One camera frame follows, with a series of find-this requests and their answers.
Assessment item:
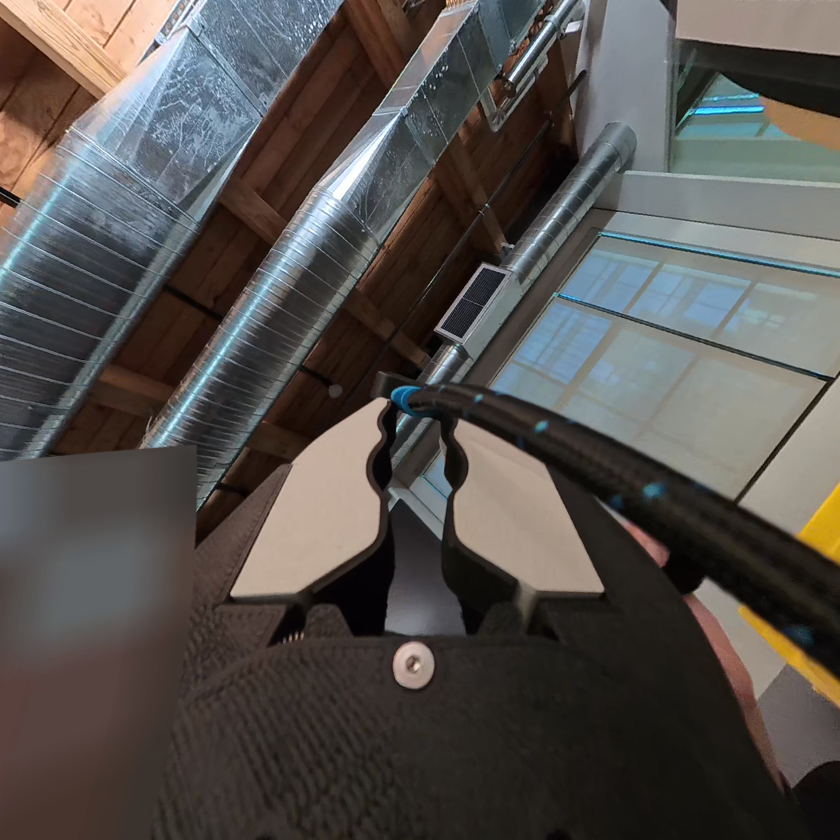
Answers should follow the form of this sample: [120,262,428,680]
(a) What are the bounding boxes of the yellow panel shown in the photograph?
[738,484,840,706]

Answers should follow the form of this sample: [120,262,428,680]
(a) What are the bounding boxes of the medium metal air duct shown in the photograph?
[141,0,549,509]

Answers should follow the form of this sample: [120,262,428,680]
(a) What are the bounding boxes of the large glass window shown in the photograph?
[420,226,840,519]

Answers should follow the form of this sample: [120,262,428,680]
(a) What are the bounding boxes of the chrome cylinder fixture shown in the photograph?
[479,0,581,129]

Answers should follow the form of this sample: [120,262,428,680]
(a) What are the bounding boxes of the braided hdmi cable green plug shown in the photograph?
[371,371,840,667]

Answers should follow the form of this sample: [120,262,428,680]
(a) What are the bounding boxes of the large metal air duct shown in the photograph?
[0,0,342,460]

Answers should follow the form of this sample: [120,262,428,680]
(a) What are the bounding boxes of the white framed vent grille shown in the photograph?
[433,262,511,343]

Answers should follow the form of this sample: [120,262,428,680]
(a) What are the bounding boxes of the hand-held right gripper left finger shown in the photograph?
[229,398,397,636]

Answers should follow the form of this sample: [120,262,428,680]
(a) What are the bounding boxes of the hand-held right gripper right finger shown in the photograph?
[441,419,606,636]

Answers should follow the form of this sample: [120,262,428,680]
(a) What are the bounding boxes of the slim spiral metal duct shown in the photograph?
[394,123,637,460]

